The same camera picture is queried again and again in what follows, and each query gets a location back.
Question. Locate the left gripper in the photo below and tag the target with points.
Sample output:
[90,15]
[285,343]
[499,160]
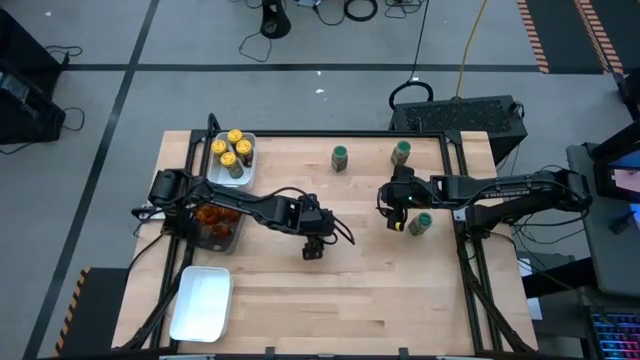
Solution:
[317,222]

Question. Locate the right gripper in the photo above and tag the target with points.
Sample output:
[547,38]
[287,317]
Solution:
[407,195]

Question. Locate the green-lid oregano jar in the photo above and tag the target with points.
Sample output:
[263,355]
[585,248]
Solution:
[340,151]
[424,219]
[403,147]

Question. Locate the yellow-lid spice jar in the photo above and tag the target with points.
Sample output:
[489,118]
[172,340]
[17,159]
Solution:
[229,159]
[219,147]
[244,146]
[235,136]

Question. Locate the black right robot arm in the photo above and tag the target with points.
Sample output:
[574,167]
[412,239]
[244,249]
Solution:
[500,187]

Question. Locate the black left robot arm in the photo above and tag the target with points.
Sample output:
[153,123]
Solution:
[235,200]

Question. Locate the yellow tape band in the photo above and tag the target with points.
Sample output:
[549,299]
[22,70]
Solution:
[398,226]

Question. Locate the grey plastic bin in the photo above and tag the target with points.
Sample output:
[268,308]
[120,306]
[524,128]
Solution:
[225,245]

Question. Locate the black perforated computer case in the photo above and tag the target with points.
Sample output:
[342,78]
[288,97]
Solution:
[457,117]

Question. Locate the white plastic bin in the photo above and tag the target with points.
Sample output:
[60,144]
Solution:
[217,176]
[201,305]

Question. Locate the black computer monitor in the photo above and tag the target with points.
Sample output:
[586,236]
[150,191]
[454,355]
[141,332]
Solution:
[602,165]

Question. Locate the black pole stand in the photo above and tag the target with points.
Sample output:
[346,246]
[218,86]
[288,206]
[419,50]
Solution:
[275,22]

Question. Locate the grey desk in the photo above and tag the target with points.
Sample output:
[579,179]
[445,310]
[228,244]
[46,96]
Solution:
[615,260]

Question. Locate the black mat orange stripes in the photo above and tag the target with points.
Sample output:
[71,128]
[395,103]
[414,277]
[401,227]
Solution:
[100,310]
[560,30]

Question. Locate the black computer keyboard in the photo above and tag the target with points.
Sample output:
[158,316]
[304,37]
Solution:
[617,335]

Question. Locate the black equipment case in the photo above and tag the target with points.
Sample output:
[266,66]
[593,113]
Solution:
[30,115]

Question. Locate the black cabinet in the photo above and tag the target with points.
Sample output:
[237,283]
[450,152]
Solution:
[20,45]

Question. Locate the black aluminium table frame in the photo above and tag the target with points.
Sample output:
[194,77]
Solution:
[350,133]

